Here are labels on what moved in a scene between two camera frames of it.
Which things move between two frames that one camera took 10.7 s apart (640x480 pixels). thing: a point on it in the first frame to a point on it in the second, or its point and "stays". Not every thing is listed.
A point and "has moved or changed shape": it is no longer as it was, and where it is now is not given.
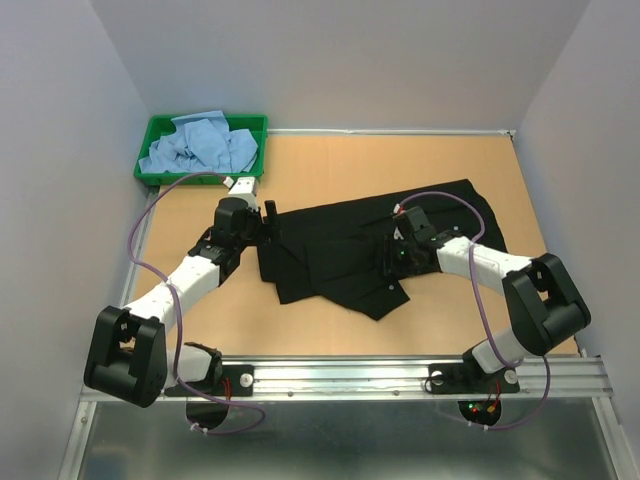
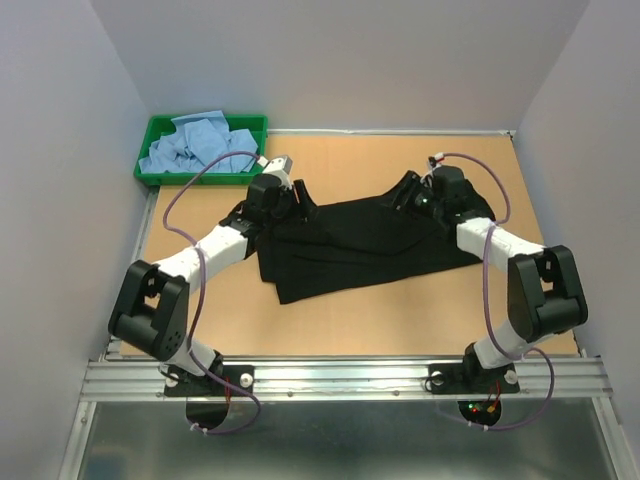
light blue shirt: x=201 y=143 stays
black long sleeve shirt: x=336 y=254 has moved or changed shape
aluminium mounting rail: x=574 y=378 stays
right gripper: x=389 y=261 to x=425 y=183
